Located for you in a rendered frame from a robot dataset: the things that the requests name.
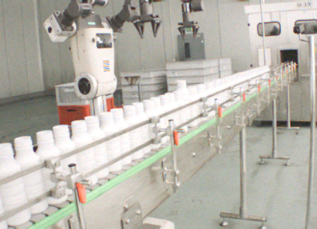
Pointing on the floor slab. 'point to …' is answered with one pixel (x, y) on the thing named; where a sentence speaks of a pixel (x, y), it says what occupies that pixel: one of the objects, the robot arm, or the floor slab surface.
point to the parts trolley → (127, 87)
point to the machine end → (294, 55)
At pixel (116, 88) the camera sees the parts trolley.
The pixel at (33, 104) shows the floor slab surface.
